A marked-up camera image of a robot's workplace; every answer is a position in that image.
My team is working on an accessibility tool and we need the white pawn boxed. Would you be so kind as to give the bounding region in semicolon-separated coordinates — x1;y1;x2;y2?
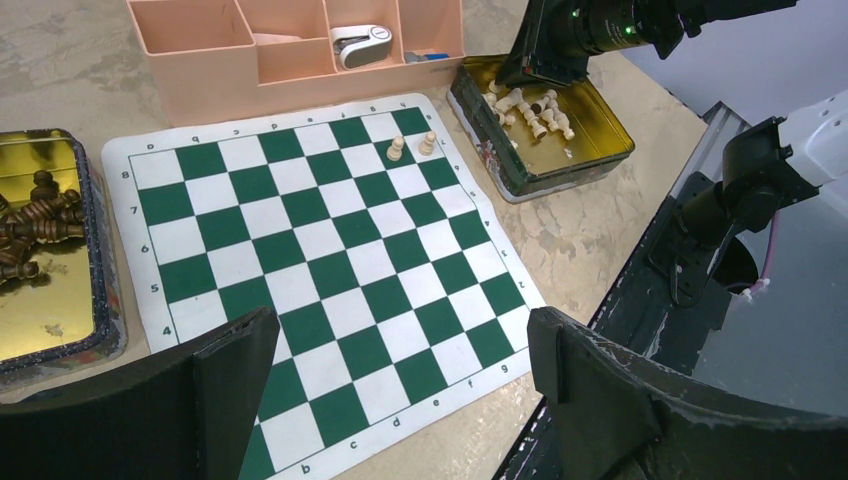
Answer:
418;131;437;156
386;136;405;162

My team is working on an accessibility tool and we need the gold tin with dark pieces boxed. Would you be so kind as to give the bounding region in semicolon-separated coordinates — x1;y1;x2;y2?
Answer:
1;129;127;392

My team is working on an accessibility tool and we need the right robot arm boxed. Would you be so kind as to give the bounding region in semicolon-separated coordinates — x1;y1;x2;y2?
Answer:
496;1;847;308

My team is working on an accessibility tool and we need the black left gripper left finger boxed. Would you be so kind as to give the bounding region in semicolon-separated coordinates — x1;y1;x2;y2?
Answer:
1;307;280;479

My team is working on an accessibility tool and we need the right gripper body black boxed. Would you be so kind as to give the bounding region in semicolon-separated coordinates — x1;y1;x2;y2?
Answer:
495;0;683;88

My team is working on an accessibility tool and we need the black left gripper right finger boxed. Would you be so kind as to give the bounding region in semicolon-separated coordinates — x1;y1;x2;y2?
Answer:
527;307;847;479

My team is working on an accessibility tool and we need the blue grey stamp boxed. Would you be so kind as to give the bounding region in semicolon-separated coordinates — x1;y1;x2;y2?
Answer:
404;51;450;64

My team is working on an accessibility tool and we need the pink desk organizer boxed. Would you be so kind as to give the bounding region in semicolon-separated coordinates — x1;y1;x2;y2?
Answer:
127;1;465;126

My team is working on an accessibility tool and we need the gold tin with white pieces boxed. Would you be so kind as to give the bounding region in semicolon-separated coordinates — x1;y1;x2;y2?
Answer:
449;55;635;204

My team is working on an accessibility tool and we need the green white chess board mat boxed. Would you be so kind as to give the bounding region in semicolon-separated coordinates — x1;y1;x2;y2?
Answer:
101;93;543;479

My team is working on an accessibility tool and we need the white stapler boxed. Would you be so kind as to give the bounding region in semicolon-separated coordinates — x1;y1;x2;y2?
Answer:
329;24;393;70

